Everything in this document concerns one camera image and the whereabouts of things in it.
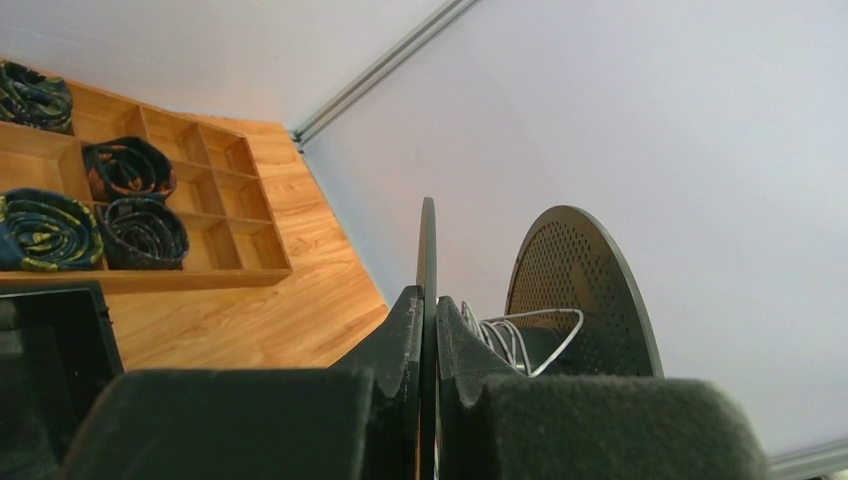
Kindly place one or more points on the wooden compartment tray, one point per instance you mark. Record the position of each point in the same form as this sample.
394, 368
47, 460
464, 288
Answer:
234, 241

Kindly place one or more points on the coiled cable yellow green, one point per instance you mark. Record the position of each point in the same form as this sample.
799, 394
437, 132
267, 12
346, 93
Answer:
47, 232

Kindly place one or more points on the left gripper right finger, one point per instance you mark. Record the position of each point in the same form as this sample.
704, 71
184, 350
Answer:
495, 423

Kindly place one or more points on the black plastic bin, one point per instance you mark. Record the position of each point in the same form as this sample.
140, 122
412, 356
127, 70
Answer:
58, 353

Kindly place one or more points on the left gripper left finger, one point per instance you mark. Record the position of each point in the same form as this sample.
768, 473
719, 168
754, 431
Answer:
357, 419

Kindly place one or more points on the black cable spool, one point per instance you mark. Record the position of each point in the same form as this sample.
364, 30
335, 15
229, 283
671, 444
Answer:
572, 308

